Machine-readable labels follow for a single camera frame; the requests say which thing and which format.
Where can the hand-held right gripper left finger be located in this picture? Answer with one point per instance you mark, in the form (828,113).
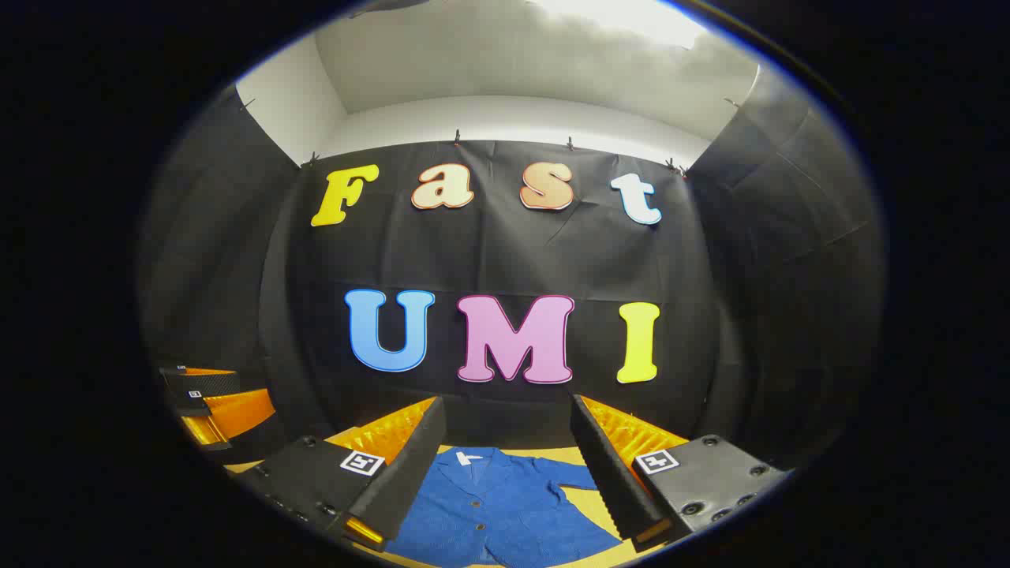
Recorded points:
(410,473)

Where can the black backdrop cloth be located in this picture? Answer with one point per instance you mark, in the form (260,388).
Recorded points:
(505,252)

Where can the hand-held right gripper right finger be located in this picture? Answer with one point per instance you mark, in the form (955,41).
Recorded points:
(607,473)

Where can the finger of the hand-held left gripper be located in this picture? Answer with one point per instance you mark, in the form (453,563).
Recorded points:
(237,414)
(213,382)

